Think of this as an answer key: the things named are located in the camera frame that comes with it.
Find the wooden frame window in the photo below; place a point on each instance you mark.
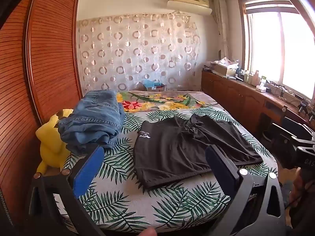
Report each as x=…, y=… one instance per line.
x=270, y=41

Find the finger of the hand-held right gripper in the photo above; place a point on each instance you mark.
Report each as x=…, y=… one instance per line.
x=304, y=141
x=295, y=128

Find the long wooden cabinet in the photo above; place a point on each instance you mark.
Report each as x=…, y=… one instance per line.
x=228, y=91

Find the blue jeans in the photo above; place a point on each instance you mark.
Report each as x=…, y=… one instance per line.
x=93, y=120

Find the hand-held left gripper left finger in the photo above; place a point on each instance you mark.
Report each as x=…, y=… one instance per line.
x=88, y=172

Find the floral blanket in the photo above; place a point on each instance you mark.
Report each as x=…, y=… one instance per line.
x=152, y=102

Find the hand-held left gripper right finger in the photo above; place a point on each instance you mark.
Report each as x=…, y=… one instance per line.
x=217, y=163

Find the leaf print bed sheet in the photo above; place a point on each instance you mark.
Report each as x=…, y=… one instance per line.
x=123, y=201

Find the group of white bottles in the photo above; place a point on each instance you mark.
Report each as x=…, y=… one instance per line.
x=252, y=77

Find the white tissue box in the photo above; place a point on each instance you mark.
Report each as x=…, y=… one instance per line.
x=260, y=88

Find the loose papers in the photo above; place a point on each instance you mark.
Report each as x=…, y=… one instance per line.
x=228, y=61

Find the cardboard box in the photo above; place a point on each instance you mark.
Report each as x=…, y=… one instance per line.
x=225, y=70

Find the black pants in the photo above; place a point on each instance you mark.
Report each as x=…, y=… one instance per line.
x=177, y=150

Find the white power strip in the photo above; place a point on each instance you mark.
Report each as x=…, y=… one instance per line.
x=280, y=88

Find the yellow plush toy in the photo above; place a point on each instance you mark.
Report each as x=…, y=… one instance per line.
x=50, y=147

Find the blue plastic bag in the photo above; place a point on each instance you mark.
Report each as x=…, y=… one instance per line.
x=152, y=83

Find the white rolled curtain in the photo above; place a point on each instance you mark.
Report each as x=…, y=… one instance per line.
x=220, y=24

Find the person's right hand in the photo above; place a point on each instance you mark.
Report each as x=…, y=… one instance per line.
x=296, y=189

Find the person's left hand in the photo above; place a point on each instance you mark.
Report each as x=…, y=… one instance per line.
x=147, y=232

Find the wooden slatted wardrobe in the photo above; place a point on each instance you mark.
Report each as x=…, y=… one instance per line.
x=49, y=54

